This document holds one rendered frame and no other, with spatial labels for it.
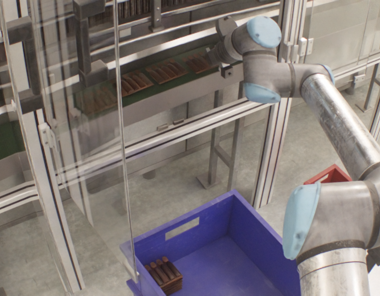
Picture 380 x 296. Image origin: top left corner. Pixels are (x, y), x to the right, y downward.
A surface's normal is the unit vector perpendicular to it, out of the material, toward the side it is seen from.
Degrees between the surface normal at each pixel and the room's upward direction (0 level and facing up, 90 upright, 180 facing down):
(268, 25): 40
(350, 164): 78
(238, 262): 0
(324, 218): 27
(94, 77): 90
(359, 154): 45
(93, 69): 0
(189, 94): 90
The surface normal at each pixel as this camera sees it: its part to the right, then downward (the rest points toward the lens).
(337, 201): 0.03, -0.61
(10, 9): 0.52, 0.59
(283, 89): 0.04, 0.63
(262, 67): -0.02, -0.08
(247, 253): -0.84, 0.36
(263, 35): 0.36, -0.18
